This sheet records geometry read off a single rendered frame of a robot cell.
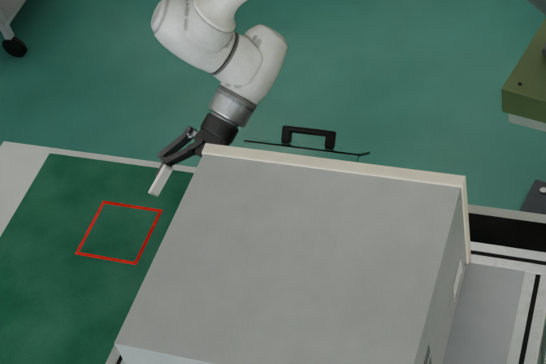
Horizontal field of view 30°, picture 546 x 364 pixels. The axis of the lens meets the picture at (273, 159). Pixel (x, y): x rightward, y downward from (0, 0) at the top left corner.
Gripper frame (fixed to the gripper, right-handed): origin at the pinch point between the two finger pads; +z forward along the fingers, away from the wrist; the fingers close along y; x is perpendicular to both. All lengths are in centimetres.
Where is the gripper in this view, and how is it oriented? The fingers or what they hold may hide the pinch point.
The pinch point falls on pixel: (176, 204)
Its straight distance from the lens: 214.4
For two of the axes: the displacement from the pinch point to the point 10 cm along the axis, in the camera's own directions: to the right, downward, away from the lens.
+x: -4.8, -2.6, -8.4
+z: -4.9, 8.7, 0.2
